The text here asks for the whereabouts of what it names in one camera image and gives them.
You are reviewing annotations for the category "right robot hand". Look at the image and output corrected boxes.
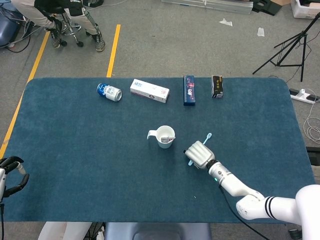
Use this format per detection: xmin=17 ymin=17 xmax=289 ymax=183
xmin=183 ymin=140 xmax=216 ymax=170

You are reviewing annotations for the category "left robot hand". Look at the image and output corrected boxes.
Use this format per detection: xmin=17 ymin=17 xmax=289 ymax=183
xmin=0 ymin=156 xmax=30 ymax=201

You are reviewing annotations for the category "light blue toothbrush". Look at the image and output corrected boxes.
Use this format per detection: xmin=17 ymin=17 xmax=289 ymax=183
xmin=187 ymin=132 xmax=213 ymax=167

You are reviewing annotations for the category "white toothpaste tube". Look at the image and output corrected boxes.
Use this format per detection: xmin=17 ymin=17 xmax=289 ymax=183
xmin=159 ymin=134 xmax=176 ymax=145

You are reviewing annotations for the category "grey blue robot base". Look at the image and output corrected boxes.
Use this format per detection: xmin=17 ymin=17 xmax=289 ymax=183
xmin=103 ymin=222 xmax=213 ymax=240

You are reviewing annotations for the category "long white toothpaste box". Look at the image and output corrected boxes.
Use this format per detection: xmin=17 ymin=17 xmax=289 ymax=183
xmin=129 ymin=78 xmax=171 ymax=104

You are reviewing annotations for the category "dark blue long box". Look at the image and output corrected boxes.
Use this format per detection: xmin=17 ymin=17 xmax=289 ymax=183
xmin=183 ymin=75 xmax=197 ymax=107

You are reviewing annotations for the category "small black box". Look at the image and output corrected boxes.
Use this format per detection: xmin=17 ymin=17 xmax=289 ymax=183
xmin=211 ymin=74 xmax=224 ymax=99

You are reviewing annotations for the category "white robot body cover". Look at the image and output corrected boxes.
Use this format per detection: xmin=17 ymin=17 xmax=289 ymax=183
xmin=37 ymin=221 xmax=93 ymax=240

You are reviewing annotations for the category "blue felt table mat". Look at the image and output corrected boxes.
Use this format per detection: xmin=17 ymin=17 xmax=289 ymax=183
xmin=0 ymin=77 xmax=316 ymax=224

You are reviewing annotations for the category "long yellow floor tape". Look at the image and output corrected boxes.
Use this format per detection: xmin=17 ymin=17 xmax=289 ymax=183
xmin=0 ymin=31 xmax=52 ymax=158

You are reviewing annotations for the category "blue white drink can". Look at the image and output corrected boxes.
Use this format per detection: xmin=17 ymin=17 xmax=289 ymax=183
xmin=96 ymin=82 xmax=123 ymax=103

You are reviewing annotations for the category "white power strip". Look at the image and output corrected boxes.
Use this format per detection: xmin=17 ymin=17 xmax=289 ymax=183
xmin=289 ymin=88 xmax=320 ymax=105

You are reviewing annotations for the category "short yellow floor tape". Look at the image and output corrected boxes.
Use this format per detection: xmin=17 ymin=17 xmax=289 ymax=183
xmin=106 ymin=24 xmax=122 ymax=78

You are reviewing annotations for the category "blue padded chair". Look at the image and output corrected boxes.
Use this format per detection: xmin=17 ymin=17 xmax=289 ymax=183
xmin=0 ymin=9 xmax=21 ymax=48

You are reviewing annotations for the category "chrome wheeled stool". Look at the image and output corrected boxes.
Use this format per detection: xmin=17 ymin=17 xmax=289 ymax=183
xmin=49 ymin=6 xmax=85 ymax=48

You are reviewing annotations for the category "seated person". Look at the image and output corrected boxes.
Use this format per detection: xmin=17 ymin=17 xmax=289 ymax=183
xmin=11 ymin=0 xmax=106 ymax=53

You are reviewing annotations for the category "black tripod stand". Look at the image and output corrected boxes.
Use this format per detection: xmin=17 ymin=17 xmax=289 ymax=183
xmin=252 ymin=11 xmax=320 ymax=83

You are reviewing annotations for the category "white storage bin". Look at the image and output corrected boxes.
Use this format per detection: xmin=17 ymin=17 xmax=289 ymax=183
xmin=290 ymin=0 xmax=320 ymax=19

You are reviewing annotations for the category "pale blue handled cup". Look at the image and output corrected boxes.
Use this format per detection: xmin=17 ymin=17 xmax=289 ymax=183
xmin=146 ymin=125 xmax=176 ymax=150

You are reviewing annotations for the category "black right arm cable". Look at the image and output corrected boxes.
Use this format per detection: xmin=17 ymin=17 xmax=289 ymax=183
xmin=218 ymin=184 xmax=272 ymax=240

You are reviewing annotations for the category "white coiled cable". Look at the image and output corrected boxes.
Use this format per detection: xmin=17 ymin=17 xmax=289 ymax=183
xmin=303 ymin=96 xmax=320 ymax=142

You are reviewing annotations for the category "aluminium rail stack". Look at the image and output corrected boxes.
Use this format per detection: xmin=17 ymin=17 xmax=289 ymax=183
xmin=161 ymin=0 xmax=255 ymax=15

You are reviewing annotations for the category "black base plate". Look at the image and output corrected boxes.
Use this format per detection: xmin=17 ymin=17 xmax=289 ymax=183
xmin=251 ymin=0 xmax=282 ymax=16

